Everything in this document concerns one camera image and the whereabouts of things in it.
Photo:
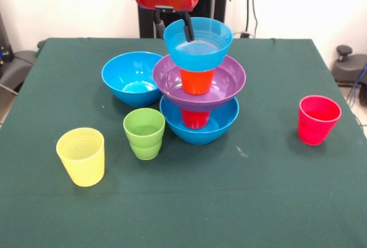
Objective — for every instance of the small patterned blue bowl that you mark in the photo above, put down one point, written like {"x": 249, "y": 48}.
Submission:
{"x": 198, "y": 58}

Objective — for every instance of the orange plastic cup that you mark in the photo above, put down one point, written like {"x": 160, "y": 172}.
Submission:
{"x": 197, "y": 83}

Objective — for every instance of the purple plastic bowl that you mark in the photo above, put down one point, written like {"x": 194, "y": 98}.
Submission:
{"x": 229, "y": 87}

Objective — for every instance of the red plastic cup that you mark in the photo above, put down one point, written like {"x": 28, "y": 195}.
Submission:
{"x": 195, "y": 119}

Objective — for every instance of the large blue plastic bowl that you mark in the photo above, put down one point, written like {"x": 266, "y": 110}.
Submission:
{"x": 129, "y": 75}
{"x": 226, "y": 119}

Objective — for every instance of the pink plastic cup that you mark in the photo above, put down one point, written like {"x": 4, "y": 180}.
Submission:
{"x": 316, "y": 121}

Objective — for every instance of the green plastic cup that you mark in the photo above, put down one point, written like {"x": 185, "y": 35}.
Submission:
{"x": 143, "y": 127}
{"x": 146, "y": 151}

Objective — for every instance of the dark grey machine foot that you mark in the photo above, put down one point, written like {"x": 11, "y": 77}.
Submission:
{"x": 17, "y": 67}
{"x": 349, "y": 67}

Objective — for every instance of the yellow plastic cup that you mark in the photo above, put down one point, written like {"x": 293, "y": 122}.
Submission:
{"x": 81, "y": 162}

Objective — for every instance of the dark green tablecloth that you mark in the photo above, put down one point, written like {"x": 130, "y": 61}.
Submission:
{"x": 258, "y": 216}

